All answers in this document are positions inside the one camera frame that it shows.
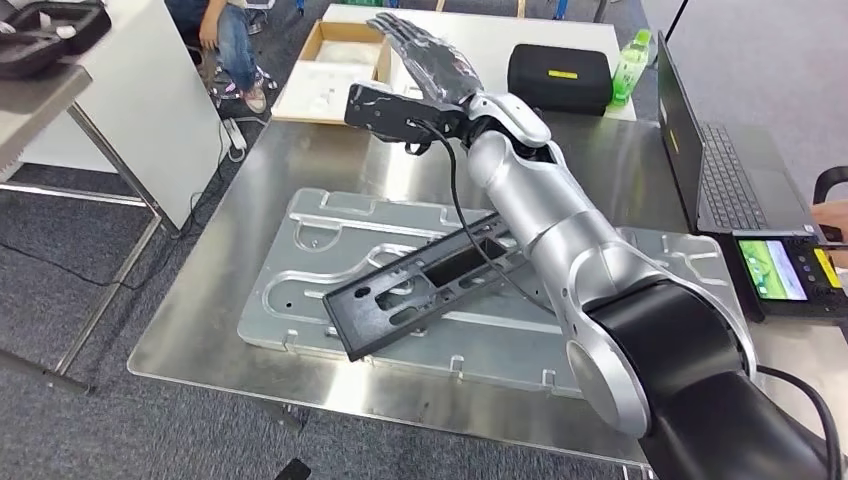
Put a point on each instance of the person's right hand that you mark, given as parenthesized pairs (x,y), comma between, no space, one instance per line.
(835,213)

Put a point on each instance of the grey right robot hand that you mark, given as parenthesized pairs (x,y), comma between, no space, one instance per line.
(437,66)

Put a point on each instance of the person's left hand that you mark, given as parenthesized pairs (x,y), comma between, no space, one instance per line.
(209,32)

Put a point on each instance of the long black plastic part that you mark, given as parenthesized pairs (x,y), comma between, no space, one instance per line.
(371,318)

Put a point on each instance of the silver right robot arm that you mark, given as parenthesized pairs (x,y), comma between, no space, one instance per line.
(550,218)

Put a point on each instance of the person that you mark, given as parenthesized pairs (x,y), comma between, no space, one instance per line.
(232,40)

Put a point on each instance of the black office chair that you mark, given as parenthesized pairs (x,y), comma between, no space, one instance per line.
(825,179)

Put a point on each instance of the chrome stool base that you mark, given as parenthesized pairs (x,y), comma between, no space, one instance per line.
(225,89)

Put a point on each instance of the black controller with screen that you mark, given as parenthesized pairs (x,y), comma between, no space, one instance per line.
(775,268)

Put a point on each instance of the white table metal legs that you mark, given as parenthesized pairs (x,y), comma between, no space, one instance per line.
(152,99)

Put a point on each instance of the white power strip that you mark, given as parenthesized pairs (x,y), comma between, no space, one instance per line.
(233,136)

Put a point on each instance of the black laptop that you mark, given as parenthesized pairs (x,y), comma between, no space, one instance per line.
(729,179)

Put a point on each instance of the white flat box lid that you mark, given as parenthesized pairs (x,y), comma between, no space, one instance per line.
(311,89)

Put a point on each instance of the black zip case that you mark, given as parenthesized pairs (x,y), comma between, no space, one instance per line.
(556,93)

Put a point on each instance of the open black foam case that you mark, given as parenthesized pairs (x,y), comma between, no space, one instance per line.
(40,53)

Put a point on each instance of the stamped aluminium panel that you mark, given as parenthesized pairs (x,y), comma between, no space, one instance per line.
(331,218)

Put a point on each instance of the green drink bottle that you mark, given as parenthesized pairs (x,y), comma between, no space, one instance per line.
(629,69)

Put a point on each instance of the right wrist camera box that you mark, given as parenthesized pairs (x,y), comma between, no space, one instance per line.
(384,112)

